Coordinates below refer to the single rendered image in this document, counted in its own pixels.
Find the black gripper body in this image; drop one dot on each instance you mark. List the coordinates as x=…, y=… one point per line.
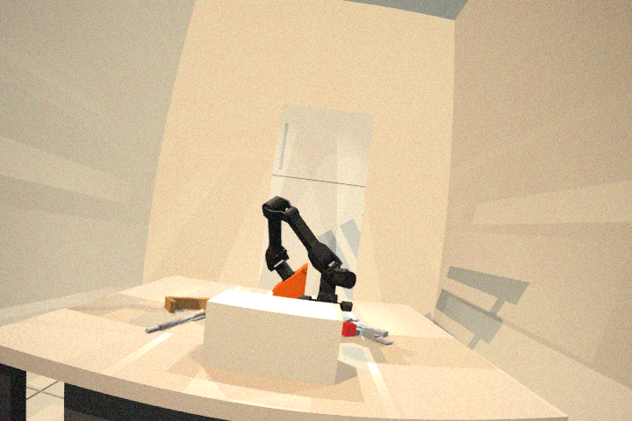
x=344, y=306

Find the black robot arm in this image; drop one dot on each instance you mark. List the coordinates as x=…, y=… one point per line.
x=318, y=253

